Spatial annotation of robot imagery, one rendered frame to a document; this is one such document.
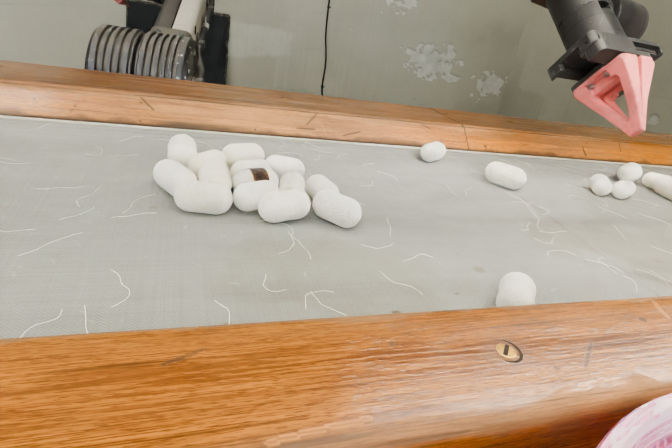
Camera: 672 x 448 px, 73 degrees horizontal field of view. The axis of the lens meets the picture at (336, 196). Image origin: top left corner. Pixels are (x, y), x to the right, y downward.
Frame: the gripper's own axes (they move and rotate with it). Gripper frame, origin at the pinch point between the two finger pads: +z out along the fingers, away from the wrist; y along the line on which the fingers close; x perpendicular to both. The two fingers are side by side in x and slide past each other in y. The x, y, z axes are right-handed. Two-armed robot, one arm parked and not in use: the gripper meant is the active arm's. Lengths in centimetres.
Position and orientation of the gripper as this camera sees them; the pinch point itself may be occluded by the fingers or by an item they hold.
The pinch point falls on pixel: (634, 126)
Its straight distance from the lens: 55.9
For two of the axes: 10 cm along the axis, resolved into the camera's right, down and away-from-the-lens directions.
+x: -3.2, 4.3, 8.4
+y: 9.4, 0.3, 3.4
